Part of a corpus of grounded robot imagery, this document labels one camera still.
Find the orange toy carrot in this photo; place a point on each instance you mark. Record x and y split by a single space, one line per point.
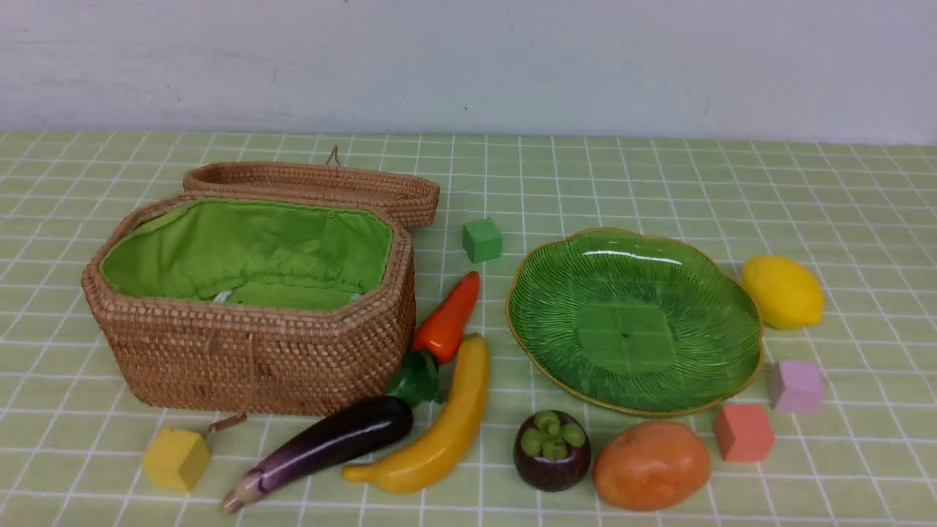
435 343

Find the purple toy eggplant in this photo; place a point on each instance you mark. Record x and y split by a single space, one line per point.
358 430

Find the yellow toy banana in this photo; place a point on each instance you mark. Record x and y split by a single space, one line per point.
438 451

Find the purple toy mangosteen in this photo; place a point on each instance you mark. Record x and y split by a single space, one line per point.
551 451

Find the orange-brown toy potato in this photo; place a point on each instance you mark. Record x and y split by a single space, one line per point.
651 466

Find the yellow toy lemon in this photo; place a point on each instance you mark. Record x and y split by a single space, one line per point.
787 295

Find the green wooden cube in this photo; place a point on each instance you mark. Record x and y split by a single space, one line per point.
482 240

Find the woven wicker basket lid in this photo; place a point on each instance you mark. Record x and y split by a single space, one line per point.
409 200

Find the green checkered tablecloth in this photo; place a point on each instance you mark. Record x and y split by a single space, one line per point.
861 216

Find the green leaf-shaped glass plate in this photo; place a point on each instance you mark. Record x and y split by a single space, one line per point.
645 325

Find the pink-red wooden cube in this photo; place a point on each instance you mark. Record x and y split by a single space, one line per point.
743 433

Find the yellow wooden cube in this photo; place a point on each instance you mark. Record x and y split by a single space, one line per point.
176 459

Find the lilac wooden cube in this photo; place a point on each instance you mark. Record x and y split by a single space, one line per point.
795 386

